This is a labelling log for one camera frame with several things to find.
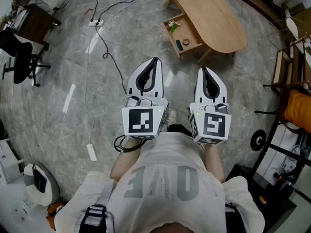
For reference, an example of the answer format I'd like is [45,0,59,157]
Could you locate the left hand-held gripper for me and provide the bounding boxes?
[121,57,169,140]

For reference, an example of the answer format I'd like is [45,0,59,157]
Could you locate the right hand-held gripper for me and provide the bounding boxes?
[188,67,232,145]

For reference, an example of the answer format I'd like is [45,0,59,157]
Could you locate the wooden drawer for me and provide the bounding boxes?
[163,13,204,59]

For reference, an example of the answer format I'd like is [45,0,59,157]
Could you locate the person's left forearm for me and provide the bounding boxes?
[110,137,146,182]

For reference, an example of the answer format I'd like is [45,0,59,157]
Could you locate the person's right forearm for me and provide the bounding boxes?
[201,143,225,183]

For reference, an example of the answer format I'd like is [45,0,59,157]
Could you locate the wooden oval table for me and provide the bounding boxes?
[166,0,248,65]

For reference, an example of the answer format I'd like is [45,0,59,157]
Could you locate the person's right white sneaker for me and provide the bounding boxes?
[166,107,178,125]

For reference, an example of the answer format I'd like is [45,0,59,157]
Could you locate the person's black trousers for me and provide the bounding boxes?
[168,123,193,138]

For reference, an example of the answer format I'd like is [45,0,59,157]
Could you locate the pink artificial flower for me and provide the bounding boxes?
[167,20,182,34]

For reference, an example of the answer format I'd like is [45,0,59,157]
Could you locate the black weight disc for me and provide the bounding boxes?
[250,129,267,151]

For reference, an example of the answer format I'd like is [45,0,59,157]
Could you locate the wooden rattan rack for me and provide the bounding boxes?
[270,39,311,90]

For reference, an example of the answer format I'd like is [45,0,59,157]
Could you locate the plain orange cushion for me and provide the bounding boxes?
[283,89,311,129]

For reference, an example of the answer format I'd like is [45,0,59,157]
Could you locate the white power adapter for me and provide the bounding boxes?
[86,143,98,162]

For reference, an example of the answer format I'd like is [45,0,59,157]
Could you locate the person's white shirt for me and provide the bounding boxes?
[54,131,265,233]

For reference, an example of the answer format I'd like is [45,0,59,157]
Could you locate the black low cabinet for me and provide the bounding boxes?
[225,163,297,233]

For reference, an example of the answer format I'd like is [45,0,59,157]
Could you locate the dark wooden side table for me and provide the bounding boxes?
[9,3,62,48]

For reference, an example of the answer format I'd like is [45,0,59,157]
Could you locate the black office chair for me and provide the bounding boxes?
[0,28,52,87]

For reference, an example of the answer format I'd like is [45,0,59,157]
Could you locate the white round stool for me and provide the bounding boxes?
[23,162,61,207]

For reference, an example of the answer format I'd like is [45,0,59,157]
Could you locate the black pouch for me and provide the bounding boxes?
[32,164,48,194]

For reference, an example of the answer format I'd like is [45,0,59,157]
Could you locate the orange striped cushion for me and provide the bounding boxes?
[45,201,66,231]

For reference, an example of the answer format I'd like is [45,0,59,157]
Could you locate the white low cabinet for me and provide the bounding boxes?
[0,139,24,184]

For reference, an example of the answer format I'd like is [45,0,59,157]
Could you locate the long black floor cable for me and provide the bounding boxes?
[95,24,128,95]

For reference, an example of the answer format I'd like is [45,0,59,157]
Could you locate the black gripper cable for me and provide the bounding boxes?
[113,134,146,154]

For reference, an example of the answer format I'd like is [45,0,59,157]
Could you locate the dark frame chair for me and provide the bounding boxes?
[254,81,311,135]

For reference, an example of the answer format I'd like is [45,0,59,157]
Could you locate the thin black cable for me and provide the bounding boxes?
[92,0,102,23]
[98,0,152,22]

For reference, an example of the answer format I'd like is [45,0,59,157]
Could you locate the black white shoulder strap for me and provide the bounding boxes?
[78,204,109,233]
[224,201,244,233]

